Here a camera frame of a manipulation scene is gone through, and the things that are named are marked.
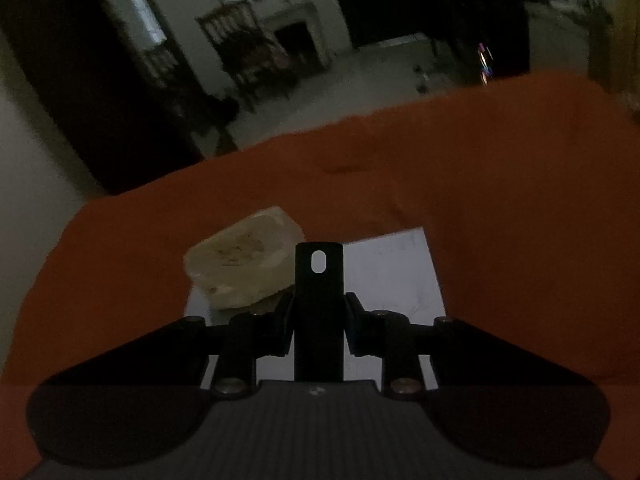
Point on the orange table cloth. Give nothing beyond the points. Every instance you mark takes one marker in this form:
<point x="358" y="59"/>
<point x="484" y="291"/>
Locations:
<point x="475" y="185"/>

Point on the wooden chair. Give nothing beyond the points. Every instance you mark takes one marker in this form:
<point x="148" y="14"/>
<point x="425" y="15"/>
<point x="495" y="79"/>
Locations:
<point x="245" y="50"/>

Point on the computer tower with coloured lights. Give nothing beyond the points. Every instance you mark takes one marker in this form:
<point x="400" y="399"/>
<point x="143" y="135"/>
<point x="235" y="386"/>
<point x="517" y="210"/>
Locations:
<point x="492" y="55"/>

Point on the white fireplace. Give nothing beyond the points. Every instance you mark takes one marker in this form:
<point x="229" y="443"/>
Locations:
<point x="300" y="35"/>

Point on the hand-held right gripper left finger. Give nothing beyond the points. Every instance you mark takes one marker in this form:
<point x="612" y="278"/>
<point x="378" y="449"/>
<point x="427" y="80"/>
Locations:
<point x="282" y="325"/>

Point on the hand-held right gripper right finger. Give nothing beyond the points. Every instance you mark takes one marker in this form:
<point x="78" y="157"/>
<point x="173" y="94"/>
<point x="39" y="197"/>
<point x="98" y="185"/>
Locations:
<point x="356" y="325"/>

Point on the dark wardrobe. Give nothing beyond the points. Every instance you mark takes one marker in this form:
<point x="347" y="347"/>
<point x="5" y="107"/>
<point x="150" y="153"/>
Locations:
<point x="75" y="100"/>

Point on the office chair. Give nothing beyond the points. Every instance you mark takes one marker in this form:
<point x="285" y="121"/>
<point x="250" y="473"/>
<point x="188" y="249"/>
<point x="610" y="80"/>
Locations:
<point x="425" y="72"/>

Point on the white flat box lid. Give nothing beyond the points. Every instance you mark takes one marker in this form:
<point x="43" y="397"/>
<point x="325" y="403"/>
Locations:
<point x="390" y="270"/>

